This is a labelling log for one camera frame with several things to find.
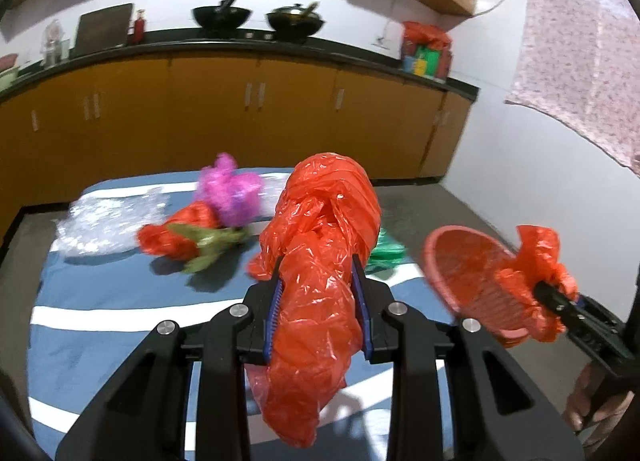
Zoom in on large clear bubble wrap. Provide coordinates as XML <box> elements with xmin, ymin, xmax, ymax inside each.
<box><xmin>53</xmin><ymin>189</ymin><xmax>169</xmax><ymax>257</ymax></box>

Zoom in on dark cutting board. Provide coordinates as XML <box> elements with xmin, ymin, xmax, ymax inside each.
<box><xmin>72</xmin><ymin>2</ymin><xmax>134</xmax><ymax>58</ymax></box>

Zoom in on clear plastic bag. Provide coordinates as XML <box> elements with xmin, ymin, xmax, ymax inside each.
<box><xmin>259</xmin><ymin>172</ymin><xmax>291</xmax><ymax>218</ymax></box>

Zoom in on black wok with lid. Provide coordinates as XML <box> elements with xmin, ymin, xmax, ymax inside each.
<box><xmin>266</xmin><ymin>2</ymin><xmax>324</xmax><ymax>39</ymax></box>

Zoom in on green basin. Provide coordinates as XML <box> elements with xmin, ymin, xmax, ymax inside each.
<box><xmin>0</xmin><ymin>66</ymin><xmax>20</xmax><ymax>91</ymax></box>

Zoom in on person's right hand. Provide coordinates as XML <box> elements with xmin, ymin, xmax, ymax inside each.
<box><xmin>563</xmin><ymin>363</ymin><xmax>634</xmax><ymax>436</ymax></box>

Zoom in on green paw-print plastic bag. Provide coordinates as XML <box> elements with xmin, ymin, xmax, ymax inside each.
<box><xmin>168</xmin><ymin>222</ymin><xmax>248</xmax><ymax>273</ymax></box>

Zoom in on red bag with colourful items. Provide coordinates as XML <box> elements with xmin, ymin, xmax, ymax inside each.
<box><xmin>401</xmin><ymin>21</ymin><xmax>452</xmax><ymax>82</ymax></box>

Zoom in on black wok left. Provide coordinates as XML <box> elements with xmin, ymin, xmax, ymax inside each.
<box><xmin>192</xmin><ymin>0</ymin><xmax>252</xmax><ymax>32</ymax></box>

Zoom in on pink purple plastic bag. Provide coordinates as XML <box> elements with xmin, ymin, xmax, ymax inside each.
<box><xmin>194</xmin><ymin>152</ymin><xmax>264</xmax><ymax>227</ymax></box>

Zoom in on green shiny plastic bag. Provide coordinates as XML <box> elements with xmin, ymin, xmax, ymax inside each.
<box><xmin>364</xmin><ymin>228</ymin><xmax>407</xmax><ymax>273</ymax></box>

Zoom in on red bottle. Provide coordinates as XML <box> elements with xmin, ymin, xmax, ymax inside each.
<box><xmin>131</xmin><ymin>9</ymin><xmax>145</xmax><ymax>45</ymax></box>

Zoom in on red plastic basket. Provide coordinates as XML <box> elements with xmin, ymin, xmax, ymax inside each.
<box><xmin>423</xmin><ymin>226</ymin><xmax>529</xmax><ymax>348</ymax></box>

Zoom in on black countertop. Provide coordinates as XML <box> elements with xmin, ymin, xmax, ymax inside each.
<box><xmin>1</xmin><ymin>28</ymin><xmax>480</xmax><ymax>102</ymax></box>

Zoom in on floral pink cloth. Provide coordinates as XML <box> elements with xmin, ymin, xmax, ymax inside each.
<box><xmin>506</xmin><ymin>0</ymin><xmax>639</xmax><ymax>172</ymax></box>

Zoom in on red basin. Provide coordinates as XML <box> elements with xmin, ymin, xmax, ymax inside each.
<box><xmin>0</xmin><ymin>54</ymin><xmax>17</xmax><ymax>72</ymax></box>

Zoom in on long red plastic bag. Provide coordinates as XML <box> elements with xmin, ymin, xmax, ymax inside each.
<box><xmin>246</xmin><ymin>152</ymin><xmax>381</xmax><ymax>448</ymax></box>

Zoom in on glass jar on counter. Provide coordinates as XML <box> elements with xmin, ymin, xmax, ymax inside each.
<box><xmin>42</xmin><ymin>19</ymin><xmax>64</xmax><ymax>69</ymax></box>

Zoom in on metal cup on counter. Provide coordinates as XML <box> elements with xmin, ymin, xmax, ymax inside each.
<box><xmin>58</xmin><ymin>39</ymin><xmax>70</xmax><ymax>61</ymax></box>

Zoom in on orange lower kitchen cabinets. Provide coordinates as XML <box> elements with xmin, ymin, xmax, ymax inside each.
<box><xmin>1</xmin><ymin>50</ymin><xmax>477</xmax><ymax>227</ymax></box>

